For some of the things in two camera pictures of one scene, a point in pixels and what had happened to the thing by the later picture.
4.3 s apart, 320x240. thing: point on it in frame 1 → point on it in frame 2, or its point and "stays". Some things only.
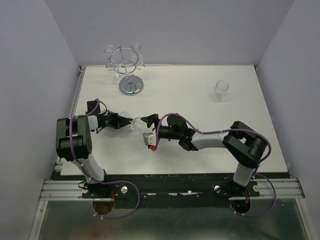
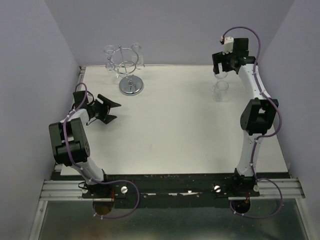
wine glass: [110, 50] stays
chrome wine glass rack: [123, 62] stays
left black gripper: [119, 120] → [105, 107]
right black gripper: [151, 119] → [218, 58]
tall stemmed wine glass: [137, 124] → [221, 84]
